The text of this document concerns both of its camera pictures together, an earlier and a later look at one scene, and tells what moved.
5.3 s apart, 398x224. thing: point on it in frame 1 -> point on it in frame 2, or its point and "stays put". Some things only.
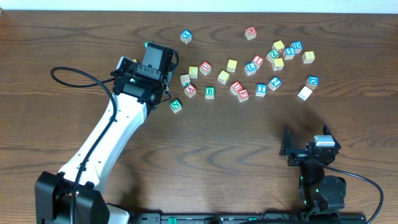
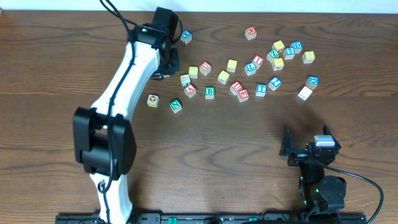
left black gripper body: x=171 y=73 -> x=173 y=62
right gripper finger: x=326 y=131 stays put
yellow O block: x=193 y=72 stays put
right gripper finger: x=287 y=143 stays put
